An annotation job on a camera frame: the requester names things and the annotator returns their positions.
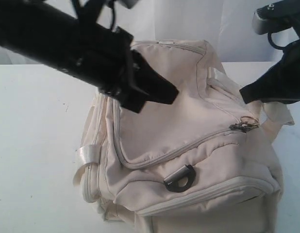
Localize cream fabric duffel bag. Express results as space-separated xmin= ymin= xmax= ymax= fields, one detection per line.
xmin=73 ymin=40 xmax=294 ymax=233

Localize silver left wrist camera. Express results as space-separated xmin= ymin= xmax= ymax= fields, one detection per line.
xmin=117 ymin=0 xmax=139 ymax=9

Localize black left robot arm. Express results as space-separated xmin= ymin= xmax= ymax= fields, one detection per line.
xmin=0 ymin=0 xmax=179 ymax=113

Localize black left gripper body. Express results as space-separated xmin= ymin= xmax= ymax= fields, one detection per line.
xmin=75 ymin=25 xmax=147 ymax=113

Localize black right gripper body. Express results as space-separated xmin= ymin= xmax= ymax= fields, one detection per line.
xmin=280 ymin=40 xmax=300 ymax=104

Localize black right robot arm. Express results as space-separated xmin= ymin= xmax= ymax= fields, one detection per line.
xmin=239 ymin=0 xmax=300 ymax=104

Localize white background curtain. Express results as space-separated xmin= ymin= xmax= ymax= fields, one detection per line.
xmin=0 ymin=0 xmax=300 ymax=66

